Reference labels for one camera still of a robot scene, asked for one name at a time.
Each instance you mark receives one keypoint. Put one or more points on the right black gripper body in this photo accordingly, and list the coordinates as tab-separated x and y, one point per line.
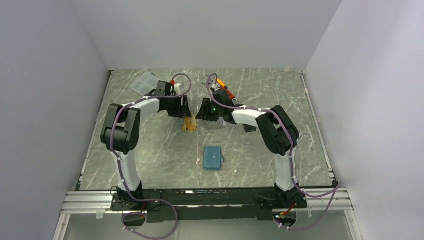
210	110

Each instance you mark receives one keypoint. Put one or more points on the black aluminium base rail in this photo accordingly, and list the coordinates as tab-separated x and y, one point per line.
206	204

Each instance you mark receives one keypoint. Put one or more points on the silver grey card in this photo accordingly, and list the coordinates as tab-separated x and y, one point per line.
222	122

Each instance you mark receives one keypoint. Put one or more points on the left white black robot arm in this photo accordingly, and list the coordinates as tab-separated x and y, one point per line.
121	132

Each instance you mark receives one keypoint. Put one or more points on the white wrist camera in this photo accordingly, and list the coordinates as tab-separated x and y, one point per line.
215	87
177	88

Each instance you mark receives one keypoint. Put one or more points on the black card case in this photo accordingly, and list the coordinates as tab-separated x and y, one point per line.
249	128

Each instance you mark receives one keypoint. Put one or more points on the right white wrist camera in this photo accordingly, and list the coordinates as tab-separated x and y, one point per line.
215	87

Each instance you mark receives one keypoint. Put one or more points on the orange credit cards stack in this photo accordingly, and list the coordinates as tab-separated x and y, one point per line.
189	123

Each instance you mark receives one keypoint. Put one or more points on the blue card holder wallet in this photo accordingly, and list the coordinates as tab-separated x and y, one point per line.
213	158

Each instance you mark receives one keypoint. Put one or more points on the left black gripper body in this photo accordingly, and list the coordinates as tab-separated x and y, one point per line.
174	108

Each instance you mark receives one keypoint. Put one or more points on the clear plastic organizer box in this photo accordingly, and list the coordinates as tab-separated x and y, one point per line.
145	83

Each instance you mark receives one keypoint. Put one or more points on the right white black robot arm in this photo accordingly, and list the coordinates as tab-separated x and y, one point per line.
279	133

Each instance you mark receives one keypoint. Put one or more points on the red adjustable wrench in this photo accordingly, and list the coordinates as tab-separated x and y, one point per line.
230	94

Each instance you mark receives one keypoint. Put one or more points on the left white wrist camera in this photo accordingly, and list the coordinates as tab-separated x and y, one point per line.
177	88

